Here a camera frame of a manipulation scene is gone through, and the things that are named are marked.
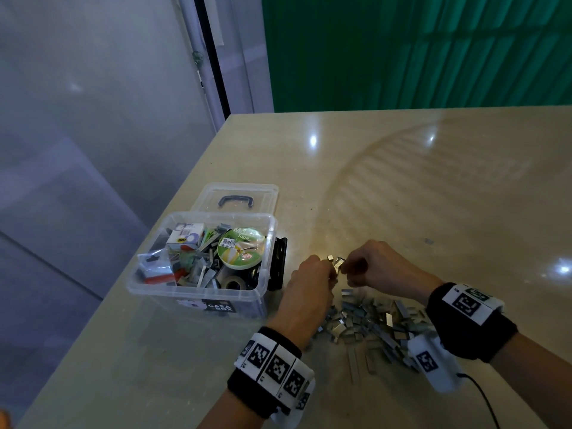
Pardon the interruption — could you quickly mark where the person's right hand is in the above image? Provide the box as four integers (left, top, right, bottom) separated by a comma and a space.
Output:
338, 239, 445, 304

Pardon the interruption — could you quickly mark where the green sticky note pad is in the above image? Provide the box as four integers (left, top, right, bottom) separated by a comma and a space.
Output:
200, 226, 218, 260

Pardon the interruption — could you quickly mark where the person's left hand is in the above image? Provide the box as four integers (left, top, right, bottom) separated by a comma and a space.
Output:
268, 255, 339, 350

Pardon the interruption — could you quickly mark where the person's left forearm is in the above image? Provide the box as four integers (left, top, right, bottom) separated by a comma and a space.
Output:
197, 388, 265, 429

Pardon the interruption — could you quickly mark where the transparent box lid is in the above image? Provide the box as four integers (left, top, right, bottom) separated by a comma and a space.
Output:
192, 182, 280, 218

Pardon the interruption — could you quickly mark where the pile of metal staple strips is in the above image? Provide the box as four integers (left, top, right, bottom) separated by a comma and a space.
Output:
317, 290, 439, 383

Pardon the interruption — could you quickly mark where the black window post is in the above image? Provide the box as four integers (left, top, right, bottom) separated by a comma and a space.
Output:
193, 0, 232, 120

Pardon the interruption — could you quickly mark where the person's right forearm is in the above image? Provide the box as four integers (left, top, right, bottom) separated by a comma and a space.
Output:
490, 330, 572, 429

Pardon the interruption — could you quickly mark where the black marker wristband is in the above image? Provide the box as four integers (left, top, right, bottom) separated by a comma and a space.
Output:
227, 327, 316, 419
425, 281, 518, 363

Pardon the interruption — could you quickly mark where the green curtain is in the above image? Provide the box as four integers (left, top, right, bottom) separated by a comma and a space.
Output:
261, 0, 572, 114

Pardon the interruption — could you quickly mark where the transparent storage box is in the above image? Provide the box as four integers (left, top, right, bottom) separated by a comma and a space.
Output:
126, 212, 289, 320

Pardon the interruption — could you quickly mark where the black camera cable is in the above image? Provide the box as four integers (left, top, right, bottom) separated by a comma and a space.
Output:
458, 372, 503, 429

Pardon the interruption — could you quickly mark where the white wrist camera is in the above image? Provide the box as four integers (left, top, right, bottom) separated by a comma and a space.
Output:
406, 332, 464, 394
281, 380, 316, 429

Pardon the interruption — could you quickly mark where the small white staple box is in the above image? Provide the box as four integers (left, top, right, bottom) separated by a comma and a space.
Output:
166, 222, 207, 254

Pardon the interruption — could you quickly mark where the red stapler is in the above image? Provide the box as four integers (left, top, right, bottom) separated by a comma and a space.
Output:
138, 273, 178, 287

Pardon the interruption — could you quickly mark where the small clear tape roll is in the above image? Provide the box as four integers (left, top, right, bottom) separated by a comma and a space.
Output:
219, 272, 253, 291

